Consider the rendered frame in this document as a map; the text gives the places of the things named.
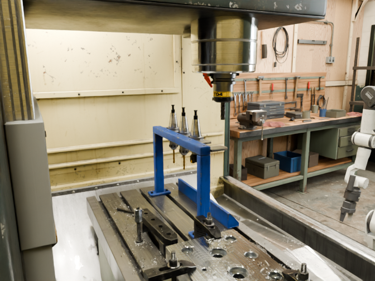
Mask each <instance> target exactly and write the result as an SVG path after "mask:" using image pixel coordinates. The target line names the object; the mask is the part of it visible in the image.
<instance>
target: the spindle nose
mask: <svg viewBox="0 0 375 281"><path fill-rule="evenodd" d="M257 41H258V19H256V18H252V17H241V16H219V17H205V18H198V19H195V20H192V21H191V65H192V72H193V73H250V72H255V71H256V65H257V45H258V43H257Z"/></svg>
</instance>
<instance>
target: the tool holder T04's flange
mask: <svg viewBox="0 0 375 281"><path fill-rule="evenodd" d="M210 78H212V79H213V80H212V81H211V82H210V84H236V81H235V80H234V79H235V78H236V74H213V76H211V77H210Z"/></svg>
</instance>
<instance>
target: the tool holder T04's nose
mask: <svg viewBox="0 0 375 281"><path fill-rule="evenodd" d="M212 100H213V101H215V102H217V103H230V102H231V101H234V98H233V97H231V98H216V97H212Z"/></svg>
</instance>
